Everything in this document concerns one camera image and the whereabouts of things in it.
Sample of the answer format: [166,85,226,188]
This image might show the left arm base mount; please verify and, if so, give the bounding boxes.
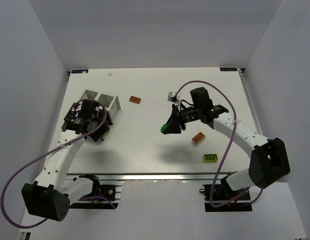
[70,174,121,210]

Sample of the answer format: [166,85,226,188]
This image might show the aluminium table edge rail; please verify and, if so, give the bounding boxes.
[64,172,238,184]

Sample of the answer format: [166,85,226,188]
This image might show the white slotted container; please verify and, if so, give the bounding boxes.
[80,89,121,125]

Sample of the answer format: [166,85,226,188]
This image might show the blue corner sticker left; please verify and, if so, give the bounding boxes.
[71,69,89,74]

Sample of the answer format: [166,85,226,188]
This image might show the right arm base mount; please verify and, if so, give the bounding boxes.
[199,181,252,213]

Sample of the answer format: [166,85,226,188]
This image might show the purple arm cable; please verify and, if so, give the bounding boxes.
[0,99,118,230]
[174,80,264,208]

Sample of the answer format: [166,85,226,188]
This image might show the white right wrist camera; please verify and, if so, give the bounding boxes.
[167,91,181,108]

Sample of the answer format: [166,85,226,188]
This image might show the orange lego brick with lime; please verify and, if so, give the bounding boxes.
[192,132,206,145]

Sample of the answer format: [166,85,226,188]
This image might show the right side table rail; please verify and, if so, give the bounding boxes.
[238,68,263,135]

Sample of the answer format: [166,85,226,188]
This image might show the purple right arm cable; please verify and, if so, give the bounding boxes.
[174,80,264,208]

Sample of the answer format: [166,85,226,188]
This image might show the lime long lego brick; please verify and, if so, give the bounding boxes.
[203,153,218,163]

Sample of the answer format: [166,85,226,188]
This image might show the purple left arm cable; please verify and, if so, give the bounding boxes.
[0,99,118,230]

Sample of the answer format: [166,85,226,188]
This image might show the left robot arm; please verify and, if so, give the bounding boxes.
[22,99,110,222]

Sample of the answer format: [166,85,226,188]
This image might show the black slotted container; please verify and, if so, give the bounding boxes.
[62,99,107,138]

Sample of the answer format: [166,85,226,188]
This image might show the brown lego brick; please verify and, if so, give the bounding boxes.
[129,96,141,104]

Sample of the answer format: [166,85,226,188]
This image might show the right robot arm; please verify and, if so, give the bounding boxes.
[161,87,290,196]

